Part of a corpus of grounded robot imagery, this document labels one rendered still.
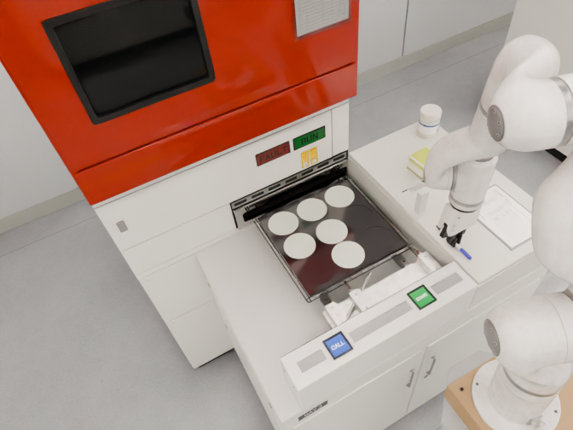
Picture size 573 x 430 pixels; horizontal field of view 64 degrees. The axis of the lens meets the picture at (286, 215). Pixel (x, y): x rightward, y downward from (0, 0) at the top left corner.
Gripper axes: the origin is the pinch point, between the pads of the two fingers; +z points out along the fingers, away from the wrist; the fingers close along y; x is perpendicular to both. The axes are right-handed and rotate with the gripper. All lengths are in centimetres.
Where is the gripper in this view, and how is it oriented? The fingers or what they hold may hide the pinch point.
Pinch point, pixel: (454, 237)
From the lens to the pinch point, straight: 136.7
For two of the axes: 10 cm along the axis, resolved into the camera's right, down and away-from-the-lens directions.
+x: 4.8, 6.3, -6.1
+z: 0.9, 6.5, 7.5
